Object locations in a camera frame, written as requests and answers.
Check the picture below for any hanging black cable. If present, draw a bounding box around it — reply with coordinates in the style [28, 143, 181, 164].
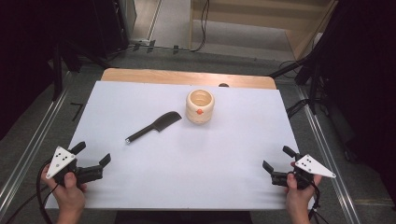
[189, 0, 211, 53]

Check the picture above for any dark curtain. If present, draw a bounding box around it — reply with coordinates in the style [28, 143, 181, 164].
[314, 0, 396, 200]
[0, 0, 104, 141]

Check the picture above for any cream ribbed cup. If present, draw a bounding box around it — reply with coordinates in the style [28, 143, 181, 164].
[185, 89, 216, 125]

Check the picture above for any person's right hand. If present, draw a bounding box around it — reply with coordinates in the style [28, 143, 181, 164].
[284, 161, 323, 218]

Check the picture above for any wooden table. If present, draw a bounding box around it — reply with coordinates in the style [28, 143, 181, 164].
[100, 67, 277, 91]

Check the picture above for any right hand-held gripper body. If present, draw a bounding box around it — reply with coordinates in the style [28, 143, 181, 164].
[270, 152, 337, 190]

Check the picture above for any black tripod stand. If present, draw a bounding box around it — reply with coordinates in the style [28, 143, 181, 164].
[268, 43, 326, 116]
[49, 38, 110, 102]

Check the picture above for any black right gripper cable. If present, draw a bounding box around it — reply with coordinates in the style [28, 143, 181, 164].
[307, 179, 331, 224]

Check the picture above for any metal floor rail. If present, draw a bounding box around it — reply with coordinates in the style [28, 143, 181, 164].
[0, 72, 73, 213]
[294, 86, 362, 224]

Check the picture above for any wooden shelf frame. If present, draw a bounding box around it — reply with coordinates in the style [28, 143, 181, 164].
[188, 0, 340, 61]

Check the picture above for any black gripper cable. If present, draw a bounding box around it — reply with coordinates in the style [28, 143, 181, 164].
[307, 179, 331, 224]
[4, 159, 60, 224]

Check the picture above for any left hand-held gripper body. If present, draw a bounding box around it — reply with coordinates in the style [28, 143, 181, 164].
[45, 146, 104, 188]

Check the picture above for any black cabinet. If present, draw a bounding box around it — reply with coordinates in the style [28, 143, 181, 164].
[92, 0, 130, 60]

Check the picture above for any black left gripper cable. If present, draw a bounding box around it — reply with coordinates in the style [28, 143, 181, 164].
[4, 159, 60, 224]

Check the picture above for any white board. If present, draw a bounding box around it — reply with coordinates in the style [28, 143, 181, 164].
[45, 80, 316, 211]

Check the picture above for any person's left hand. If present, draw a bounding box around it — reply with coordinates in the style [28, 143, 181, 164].
[40, 163, 89, 217]

